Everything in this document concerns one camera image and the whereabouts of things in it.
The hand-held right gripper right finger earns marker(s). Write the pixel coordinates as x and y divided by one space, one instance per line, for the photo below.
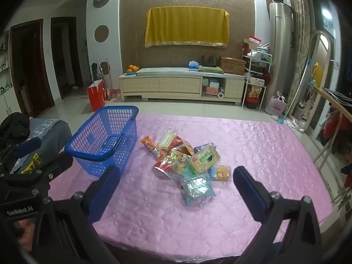
249 195

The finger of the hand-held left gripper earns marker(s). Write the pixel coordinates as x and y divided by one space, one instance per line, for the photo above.
59 163
27 145

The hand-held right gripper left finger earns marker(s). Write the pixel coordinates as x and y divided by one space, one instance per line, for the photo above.
106 189

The brown bun packet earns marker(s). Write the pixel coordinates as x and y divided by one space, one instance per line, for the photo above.
221 173

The blue plastic basket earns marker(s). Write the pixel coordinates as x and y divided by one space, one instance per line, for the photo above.
90 140

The light blue clear packet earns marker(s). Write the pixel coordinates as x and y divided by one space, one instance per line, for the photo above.
196 189

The green white cracker packet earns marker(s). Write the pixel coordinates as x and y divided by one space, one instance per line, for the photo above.
205 159

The red snack can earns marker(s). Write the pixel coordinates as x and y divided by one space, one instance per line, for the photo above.
162 170

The orange snack bar packet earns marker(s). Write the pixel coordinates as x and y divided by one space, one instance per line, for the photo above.
150 146

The teal snack packet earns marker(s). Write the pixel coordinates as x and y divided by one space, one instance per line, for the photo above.
189 172

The blue silver snack packet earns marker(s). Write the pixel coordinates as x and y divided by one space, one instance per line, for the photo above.
202 146

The orange gold snack pouch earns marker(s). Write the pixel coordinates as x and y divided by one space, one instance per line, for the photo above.
188 149

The cream yellow snack packet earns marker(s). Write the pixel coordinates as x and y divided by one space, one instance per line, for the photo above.
165 140

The red snack packet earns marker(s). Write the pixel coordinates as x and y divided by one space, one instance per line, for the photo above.
177 142

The person's left hand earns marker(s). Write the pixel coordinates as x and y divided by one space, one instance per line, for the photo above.
24 232

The black clothing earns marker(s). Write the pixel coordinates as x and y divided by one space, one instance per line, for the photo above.
13 128

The chair with grey cover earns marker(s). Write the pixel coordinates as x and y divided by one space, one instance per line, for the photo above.
52 134

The white cabinet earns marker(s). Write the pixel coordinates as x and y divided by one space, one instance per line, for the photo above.
7 104

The pink quilted tablecloth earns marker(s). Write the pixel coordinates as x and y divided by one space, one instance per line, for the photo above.
275 156

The red paper bag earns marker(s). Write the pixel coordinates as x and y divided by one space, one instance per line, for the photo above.
96 96

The pink bag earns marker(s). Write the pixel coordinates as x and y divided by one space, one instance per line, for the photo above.
275 105

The red gift box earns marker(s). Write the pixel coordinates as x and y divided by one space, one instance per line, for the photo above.
254 96

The white paper roll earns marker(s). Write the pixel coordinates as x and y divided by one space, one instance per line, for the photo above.
220 95

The boxes in cabinet shelf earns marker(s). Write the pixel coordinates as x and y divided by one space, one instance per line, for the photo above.
211 88

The blue fruit plate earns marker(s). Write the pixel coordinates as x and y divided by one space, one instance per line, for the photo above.
130 73

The beige television cabinet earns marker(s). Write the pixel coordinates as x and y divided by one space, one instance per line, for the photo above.
165 85

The pile of oranges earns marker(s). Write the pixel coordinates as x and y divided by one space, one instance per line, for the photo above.
132 68

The wooden clothes rack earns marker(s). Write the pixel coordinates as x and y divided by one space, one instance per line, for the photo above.
327 95

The brown cardboard box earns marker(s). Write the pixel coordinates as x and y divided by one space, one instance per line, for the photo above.
232 66

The green folded cloth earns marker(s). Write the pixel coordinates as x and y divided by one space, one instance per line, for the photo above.
210 69

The white metal rack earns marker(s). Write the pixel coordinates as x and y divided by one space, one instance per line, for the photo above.
247 60

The black router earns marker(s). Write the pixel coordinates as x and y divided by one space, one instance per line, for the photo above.
209 63

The blue tissue box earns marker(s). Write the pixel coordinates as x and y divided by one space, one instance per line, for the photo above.
193 65

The silver standing air conditioner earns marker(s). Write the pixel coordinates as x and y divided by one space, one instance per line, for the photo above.
279 46

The arched wooden mirror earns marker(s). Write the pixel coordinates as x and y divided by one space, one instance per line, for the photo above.
313 49

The yellow cloth cover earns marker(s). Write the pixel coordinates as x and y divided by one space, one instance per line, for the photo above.
187 26

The dark wooden door frame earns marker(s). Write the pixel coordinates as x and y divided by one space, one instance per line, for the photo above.
16 68
77 60

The round brown wall disc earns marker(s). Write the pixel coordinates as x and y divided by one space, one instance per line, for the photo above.
101 33

